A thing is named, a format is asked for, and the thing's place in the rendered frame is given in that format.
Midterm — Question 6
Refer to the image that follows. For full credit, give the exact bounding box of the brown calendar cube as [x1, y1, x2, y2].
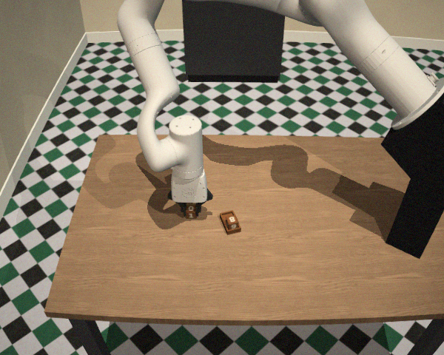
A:
[186, 205, 196, 219]
[226, 215, 238, 230]

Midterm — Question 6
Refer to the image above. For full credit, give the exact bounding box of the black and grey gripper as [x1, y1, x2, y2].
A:
[168, 170, 213, 217]

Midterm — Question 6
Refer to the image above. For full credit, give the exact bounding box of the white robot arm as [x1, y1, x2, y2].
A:
[117, 0, 444, 179]

